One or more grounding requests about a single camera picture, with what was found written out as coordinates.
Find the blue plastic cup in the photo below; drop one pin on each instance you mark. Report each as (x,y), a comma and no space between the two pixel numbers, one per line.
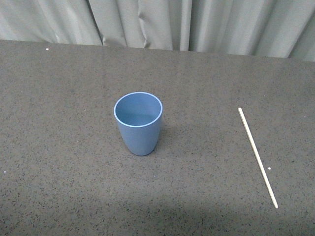
(139,116)

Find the grey-green curtain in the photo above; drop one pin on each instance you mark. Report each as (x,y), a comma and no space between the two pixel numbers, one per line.
(270,28)

